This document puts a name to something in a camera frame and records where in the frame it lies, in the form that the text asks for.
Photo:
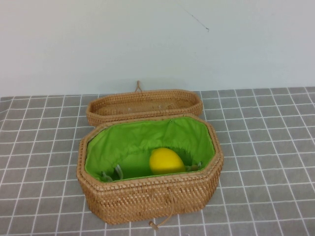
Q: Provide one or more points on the yellow lemon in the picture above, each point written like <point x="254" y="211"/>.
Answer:
<point x="166" y="162"/>

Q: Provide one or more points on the green fabric basket liner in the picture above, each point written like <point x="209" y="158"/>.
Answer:
<point x="123" y="140"/>

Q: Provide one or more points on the woven rattan basket lid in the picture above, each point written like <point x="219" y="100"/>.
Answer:
<point x="98" y="120"/>

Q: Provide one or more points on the woven rattan basket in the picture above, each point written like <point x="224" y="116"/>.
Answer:
<point x="147" y="201"/>

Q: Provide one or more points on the tan lid loop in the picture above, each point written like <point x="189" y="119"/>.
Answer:
<point x="139" y="83"/>

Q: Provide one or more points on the grey checked tablecloth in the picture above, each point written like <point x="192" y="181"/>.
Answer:
<point x="37" y="147"/>

